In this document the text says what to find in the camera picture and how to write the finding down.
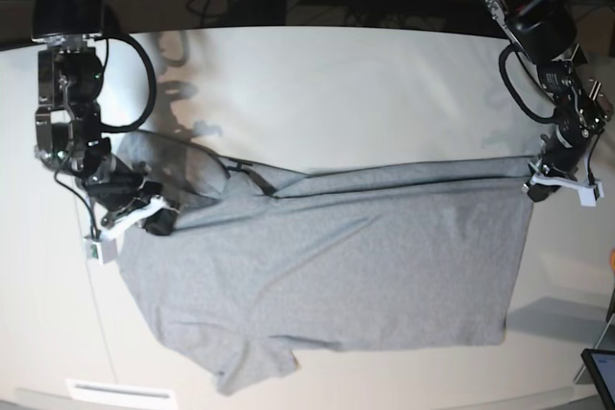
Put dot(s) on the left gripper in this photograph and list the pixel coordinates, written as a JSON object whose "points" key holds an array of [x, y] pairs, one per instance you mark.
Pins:
{"points": [[559, 154]]}

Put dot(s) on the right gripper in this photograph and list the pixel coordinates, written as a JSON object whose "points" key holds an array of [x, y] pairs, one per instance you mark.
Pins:
{"points": [[120, 190]]}

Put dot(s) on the grey T-shirt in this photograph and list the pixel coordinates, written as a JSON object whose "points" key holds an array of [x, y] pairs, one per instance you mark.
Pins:
{"points": [[263, 261]]}

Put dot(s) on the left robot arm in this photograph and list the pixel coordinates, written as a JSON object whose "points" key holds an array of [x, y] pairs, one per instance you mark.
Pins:
{"points": [[544, 33]]}

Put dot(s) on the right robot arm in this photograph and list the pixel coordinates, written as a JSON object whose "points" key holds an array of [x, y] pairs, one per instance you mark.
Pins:
{"points": [[72, 138]]}

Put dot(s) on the black tablet screen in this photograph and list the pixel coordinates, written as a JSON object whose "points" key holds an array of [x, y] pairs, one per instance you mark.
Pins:
{"points": [[600, 365]]}

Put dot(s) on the white paper label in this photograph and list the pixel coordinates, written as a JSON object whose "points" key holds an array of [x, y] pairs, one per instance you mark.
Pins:
{"points": [[75, 384]]}

